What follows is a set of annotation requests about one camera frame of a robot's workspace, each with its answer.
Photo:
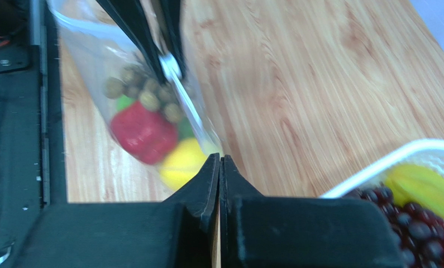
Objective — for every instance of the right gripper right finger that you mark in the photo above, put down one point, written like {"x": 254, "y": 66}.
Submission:
{"x": 263, "y": 231}

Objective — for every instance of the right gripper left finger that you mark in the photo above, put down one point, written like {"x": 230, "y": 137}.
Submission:
{"x": 177, "y": 232}

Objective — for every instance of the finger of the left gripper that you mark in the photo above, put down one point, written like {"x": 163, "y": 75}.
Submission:
{"x": 168, "y": 16}
{"x": 129, "y": 15}

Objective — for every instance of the yellow lemon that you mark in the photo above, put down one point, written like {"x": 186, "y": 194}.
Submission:
{"x": 182, "y": 164}

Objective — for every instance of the tan longan bunch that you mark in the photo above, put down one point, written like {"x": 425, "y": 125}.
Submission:
{"x": 136, "y": 82}

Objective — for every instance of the green apple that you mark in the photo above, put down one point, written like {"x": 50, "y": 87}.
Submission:
{"x": 124, "y": 102}

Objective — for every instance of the red bell pepper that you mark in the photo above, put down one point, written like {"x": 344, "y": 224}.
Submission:
{"x": 146, "y": 135}

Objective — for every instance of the clear polka-dot zip bag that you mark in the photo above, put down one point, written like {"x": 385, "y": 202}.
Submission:
{"x": 136, "y": 62}

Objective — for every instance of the yellow-green starfruit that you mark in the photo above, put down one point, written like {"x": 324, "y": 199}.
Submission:
{"x": 414, "y": 183}

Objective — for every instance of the dark purple grape bunch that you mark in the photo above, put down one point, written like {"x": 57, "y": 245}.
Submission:
{"x": 418, "y": 231}

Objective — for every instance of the white perforated plastic basket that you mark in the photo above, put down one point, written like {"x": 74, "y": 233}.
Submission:
{"x": 428, "y": 152}

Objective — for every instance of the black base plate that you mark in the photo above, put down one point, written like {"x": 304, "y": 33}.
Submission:
{"x": 32, "y": 165}

